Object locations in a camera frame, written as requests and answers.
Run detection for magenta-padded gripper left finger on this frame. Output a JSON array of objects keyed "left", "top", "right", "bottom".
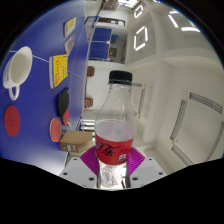
[{"left": 59, "top": 146, "right": 101, "bottom": 190}]

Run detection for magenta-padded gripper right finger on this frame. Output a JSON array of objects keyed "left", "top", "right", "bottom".
[{"left": 126, "top": 147, "right": 167, "bottom": 190}]

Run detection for clear red-labelled drink bottle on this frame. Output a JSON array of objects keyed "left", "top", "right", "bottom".
[{"left": 94, "top": 70, "right": 137, "bottom": 190}]

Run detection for brown armchair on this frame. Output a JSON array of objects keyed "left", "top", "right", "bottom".
[
  {"left": 83, "top": 97, "right": 94, "bottom": 109},
  {"left": 86, "top": 65, "right": 96, "bottom": 77}
]

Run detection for white ceiling air conditioner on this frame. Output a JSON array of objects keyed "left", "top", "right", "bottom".
[{"left": 131, "top": 83, "right": 148, "bottom": 119}]

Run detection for blue partition panels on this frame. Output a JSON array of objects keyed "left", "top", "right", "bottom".
[{"left": 88, "top": 26, "right": 113, "bottom": 61}]

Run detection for white mug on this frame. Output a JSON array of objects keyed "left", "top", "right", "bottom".
[{"left": 2, "top": 45, "right": 34, "bottom": 102}]

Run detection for small yellow and blue book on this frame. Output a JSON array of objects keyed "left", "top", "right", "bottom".
[{"left": 63, "top": 16, "right": 77, "bottom": 38}]

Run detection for ceiling strip lights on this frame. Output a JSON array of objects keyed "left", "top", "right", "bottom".
[{"left": 133, "top": 1, "right": 201, "bottom": 53}]

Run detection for framed wall picture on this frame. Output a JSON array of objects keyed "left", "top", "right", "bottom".
[{"left": 108, "top": 46, "right": 118, "bottom": 58}]

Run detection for blue wall poster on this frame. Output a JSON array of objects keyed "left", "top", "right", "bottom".
[{"left": 110, "top": 33, "right": 121, "bottom": 44}]

